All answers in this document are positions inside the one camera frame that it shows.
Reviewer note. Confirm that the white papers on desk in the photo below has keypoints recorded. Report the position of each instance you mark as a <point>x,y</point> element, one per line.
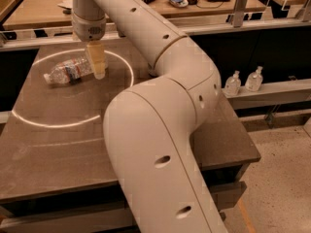
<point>66,4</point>

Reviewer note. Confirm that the right metal post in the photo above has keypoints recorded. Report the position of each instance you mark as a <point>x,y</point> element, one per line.
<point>238,13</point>

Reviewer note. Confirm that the blue white face mask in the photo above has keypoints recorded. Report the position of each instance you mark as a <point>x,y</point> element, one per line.
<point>179,3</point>

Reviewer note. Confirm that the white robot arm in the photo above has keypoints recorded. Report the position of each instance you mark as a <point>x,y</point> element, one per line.
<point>147,126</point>

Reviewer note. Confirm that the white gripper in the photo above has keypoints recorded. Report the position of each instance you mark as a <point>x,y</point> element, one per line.
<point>86,29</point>

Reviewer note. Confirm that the clear sanitizer bottle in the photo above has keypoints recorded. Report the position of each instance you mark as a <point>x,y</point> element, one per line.
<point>232,84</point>
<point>254,80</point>

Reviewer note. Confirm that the left clear sanitizer bottle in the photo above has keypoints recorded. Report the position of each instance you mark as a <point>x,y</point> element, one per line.
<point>232,84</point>

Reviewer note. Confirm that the clear plastic water bottle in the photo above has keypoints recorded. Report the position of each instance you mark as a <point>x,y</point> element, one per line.
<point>68,71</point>

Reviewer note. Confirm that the right clear sanitizer bottle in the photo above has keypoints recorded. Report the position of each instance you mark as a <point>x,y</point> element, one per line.
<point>254,80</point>

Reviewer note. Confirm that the wooden background desk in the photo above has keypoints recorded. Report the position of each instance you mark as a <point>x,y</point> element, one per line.
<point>47,13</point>

